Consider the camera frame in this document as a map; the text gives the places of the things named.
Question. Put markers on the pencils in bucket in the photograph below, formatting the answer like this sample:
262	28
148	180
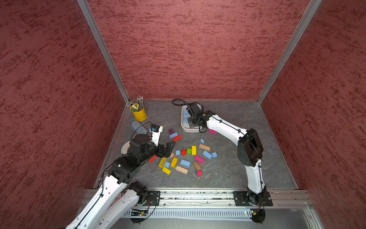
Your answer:
138	105

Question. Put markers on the aluminium front rail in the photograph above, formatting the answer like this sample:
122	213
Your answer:
223	198

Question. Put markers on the tan block right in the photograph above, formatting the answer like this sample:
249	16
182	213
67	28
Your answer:
204	147

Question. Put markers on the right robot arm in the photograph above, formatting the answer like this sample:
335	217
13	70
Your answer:
249	150

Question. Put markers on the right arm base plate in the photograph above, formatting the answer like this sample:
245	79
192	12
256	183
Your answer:
242	198

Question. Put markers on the long blue block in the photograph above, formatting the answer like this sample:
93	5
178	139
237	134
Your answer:
207	155
173	135

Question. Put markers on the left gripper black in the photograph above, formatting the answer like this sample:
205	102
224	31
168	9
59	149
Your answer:
167	150

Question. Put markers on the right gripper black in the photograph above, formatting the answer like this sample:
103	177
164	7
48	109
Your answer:
192	124

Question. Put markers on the magenta block centre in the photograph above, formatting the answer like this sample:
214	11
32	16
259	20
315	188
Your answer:
199	159

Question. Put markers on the red block left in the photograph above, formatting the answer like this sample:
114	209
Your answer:
152	159

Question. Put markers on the tan long block bottom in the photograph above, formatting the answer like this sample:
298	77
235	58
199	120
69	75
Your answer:
182	170

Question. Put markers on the yellow block bottom left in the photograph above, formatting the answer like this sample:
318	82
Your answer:
167	171

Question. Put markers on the yellow pencil bucket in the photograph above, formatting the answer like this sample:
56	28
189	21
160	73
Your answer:
139	114

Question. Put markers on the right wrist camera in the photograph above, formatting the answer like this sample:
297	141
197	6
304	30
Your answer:
194	109

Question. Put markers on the grey glasses case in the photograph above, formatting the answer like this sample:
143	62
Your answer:
138	128

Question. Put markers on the tape roll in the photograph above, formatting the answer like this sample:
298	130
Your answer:
125	148

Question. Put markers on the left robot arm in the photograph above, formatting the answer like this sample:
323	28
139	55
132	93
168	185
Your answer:
117	193

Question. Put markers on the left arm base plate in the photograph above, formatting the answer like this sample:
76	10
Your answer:
152	198

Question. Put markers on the white plastic tub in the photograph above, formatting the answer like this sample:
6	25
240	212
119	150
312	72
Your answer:
184	123

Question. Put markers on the red long block upper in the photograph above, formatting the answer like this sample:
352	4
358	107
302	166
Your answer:
177	138

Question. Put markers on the dark wood block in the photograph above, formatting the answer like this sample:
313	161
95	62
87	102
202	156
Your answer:
197	166

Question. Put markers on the yellow upright block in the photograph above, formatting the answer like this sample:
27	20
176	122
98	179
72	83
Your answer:
194	151

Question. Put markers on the magenta block top right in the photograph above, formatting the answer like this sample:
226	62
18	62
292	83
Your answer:
212	132

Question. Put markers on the magenta block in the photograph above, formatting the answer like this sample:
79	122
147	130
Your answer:
199	159
212	132

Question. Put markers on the yellow long block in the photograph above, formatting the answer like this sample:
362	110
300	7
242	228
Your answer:
174	162

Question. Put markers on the striped yellow block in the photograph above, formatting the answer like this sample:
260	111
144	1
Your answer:
162	163

